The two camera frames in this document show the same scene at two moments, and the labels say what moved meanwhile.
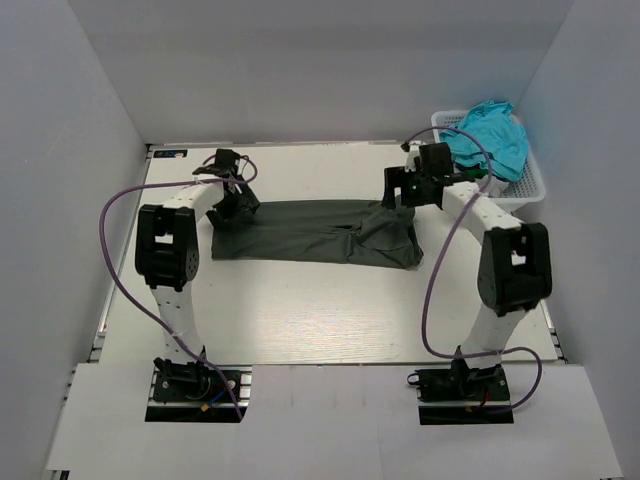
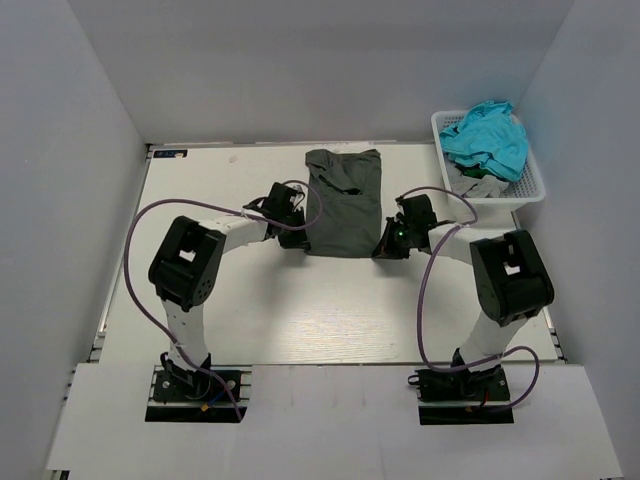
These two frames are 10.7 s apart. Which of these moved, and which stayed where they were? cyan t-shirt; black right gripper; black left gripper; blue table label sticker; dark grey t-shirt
Moved: dark grey t-shirt; black left gripper; black right gripper
Stayed: blue table label sticker; cyan t-shirt
